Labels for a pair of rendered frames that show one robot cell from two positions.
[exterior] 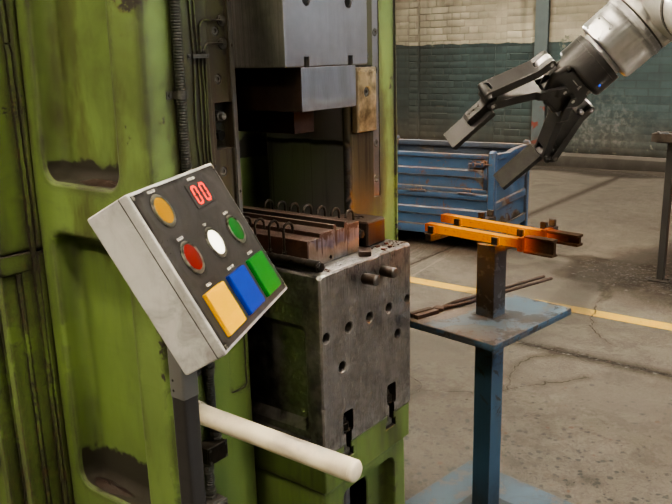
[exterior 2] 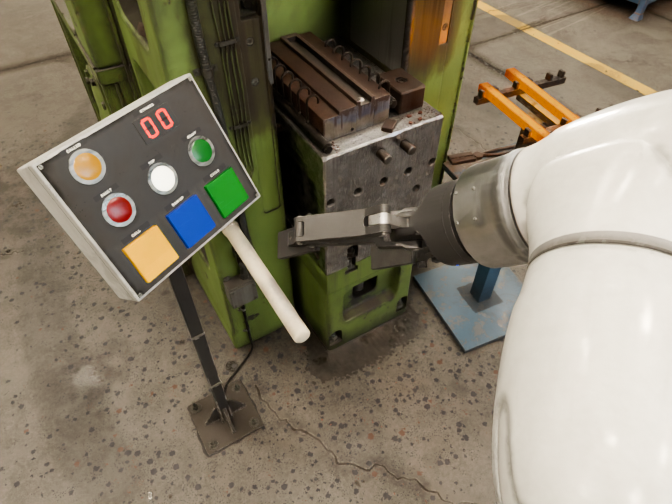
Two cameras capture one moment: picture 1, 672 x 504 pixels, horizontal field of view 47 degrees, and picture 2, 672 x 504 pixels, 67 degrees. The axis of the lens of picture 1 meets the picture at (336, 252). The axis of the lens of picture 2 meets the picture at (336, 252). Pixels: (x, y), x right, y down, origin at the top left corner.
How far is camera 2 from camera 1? 83 cm
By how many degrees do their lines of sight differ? 37
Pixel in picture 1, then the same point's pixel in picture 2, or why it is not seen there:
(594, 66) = (447, 250)
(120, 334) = not seen: hidden behind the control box
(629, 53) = (495, 260)
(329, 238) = (351, 114)
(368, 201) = (430, 50)
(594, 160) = not seen: outside the picture
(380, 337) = (395, 193)
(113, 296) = not seen: hidden behind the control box
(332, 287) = (340, 165)
